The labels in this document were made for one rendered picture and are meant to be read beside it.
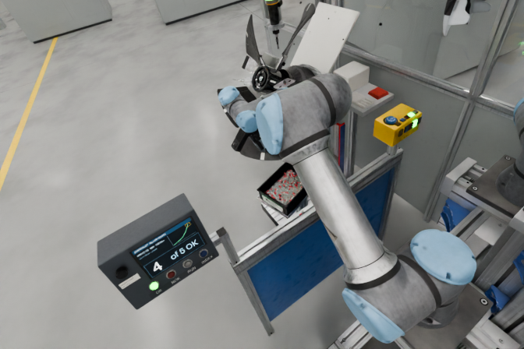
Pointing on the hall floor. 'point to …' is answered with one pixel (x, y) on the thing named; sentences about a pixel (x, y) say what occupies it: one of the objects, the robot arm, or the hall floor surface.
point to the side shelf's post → (351, 142)
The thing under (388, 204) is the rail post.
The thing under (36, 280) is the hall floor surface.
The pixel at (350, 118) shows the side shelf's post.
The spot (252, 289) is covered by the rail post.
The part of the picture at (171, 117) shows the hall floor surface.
